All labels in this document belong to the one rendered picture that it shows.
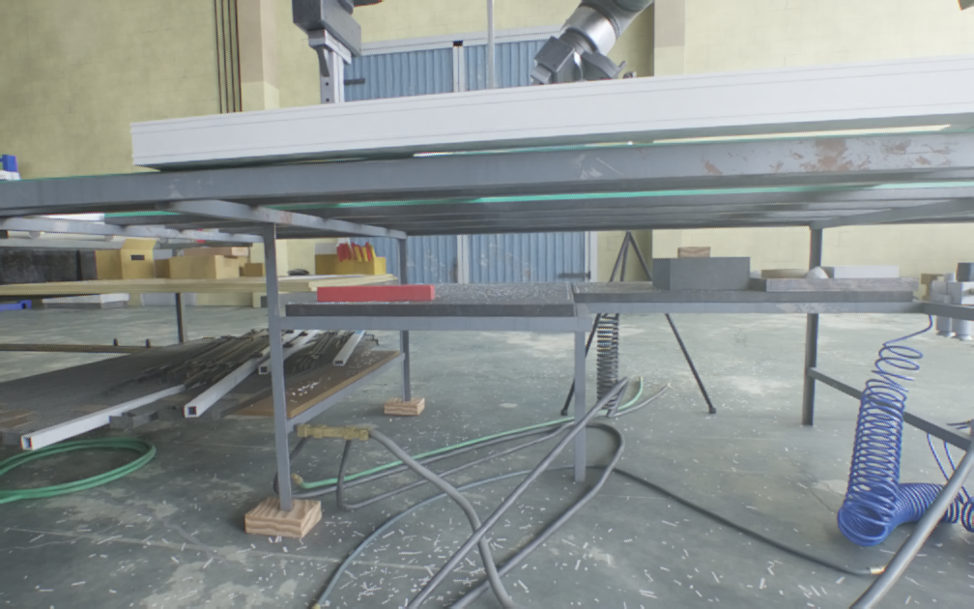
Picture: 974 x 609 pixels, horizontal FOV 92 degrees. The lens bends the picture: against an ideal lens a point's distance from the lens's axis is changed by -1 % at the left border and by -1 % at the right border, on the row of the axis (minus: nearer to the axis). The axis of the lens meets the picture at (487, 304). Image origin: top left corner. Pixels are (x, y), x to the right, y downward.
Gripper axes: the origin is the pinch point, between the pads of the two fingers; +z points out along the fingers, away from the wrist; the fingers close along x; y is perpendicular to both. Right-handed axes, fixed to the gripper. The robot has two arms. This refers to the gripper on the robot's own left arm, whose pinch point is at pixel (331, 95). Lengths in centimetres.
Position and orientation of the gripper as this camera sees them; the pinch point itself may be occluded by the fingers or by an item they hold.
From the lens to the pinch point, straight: 85.5
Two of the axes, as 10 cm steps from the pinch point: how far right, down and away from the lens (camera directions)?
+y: -9.8, 0.0, 1.9
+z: 0.2, 10.0, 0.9
